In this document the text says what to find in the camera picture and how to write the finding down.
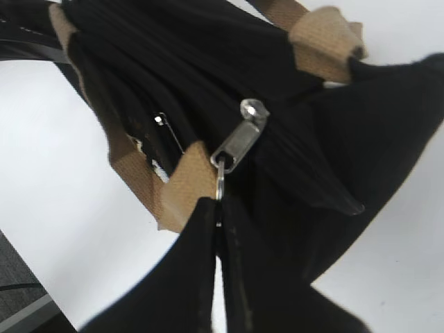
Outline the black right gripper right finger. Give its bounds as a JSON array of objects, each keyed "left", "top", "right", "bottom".
[{"left": 221, "top": 198, "right": 369, "bottom": 332}]

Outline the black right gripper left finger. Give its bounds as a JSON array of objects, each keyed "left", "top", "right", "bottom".
[{"left": 82, "top": 198, "right": 218, "bottom": 333}]

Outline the silver zipper pull with ring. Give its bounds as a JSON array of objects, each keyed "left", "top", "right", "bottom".
[{"left": 210, "top": 99, "right": 270, "bottom": 212}]

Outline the black bag with tan straps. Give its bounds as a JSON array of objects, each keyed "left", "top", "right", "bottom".
[{"left": 1, "top": 1, "right": 443, "bottom": 288}]

